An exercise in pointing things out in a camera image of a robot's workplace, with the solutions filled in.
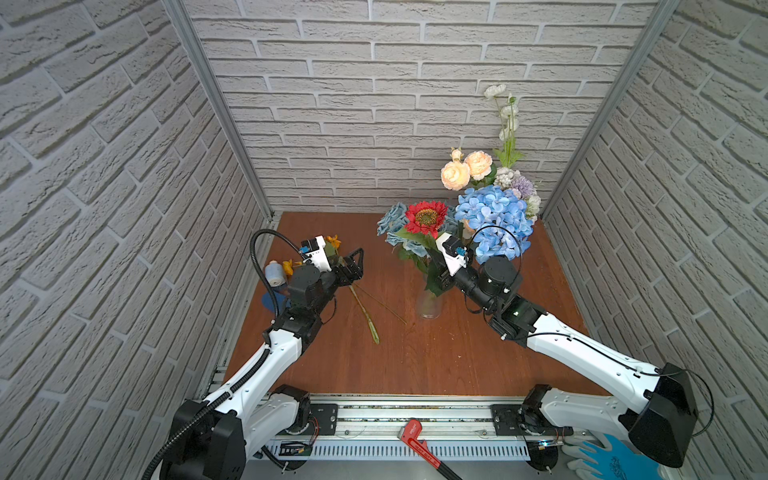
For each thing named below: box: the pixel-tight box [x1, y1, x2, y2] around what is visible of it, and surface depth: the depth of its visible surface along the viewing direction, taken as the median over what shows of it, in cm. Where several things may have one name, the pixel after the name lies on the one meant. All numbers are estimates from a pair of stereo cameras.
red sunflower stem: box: [395, 201, 449, 297], surface depth 60 cm
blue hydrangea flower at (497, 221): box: [455, 185, 534, 264], surface depth 57 cm
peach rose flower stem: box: [441, 147, 498, 191], surface depth 77 cm
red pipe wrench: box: [397, 419, 463, 480], surface depth 71 cm
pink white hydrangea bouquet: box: [494, 167, 541, 223], surface depth 81 cm
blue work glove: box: [580, 433, 664, 480], surface depth 69 cm
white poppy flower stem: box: [484, 84, 524, 169], surface depth 87 cm
